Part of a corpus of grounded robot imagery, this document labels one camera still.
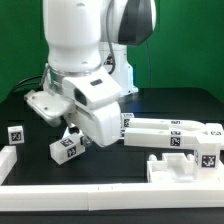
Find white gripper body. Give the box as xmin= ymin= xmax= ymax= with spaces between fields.
xmin=24 ymin=90 xmax=120 ymax=147

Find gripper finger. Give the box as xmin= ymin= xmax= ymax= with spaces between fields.
xmin=80 ymin=135 xmax=92 ymax=147

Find white chair back frame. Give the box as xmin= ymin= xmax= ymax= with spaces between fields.
xmin=124 ymin=118 xmax=224 ymax=150

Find white chair seat part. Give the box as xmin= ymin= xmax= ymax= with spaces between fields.
xmin=147 ymin=153 xmax=195 ymax=183

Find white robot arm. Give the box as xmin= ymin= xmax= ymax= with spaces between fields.
xmin=25 ymin=0 xmax=156 ymax=147

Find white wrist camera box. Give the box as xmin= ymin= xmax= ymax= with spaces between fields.
xmin=62 ymin=74 xmax=121 ymax=109

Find white workspace border frame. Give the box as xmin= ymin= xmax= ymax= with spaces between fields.
xmin=0 ymin=146 xmax=224 ymax=211

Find black cables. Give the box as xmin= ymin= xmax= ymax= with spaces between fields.
xmin=9 ymin=74 xmax=46 ymax=96

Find grey corrugated arm cable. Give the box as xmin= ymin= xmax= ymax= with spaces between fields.
xmin=105 ymin=0 xmax=118 ymax=76

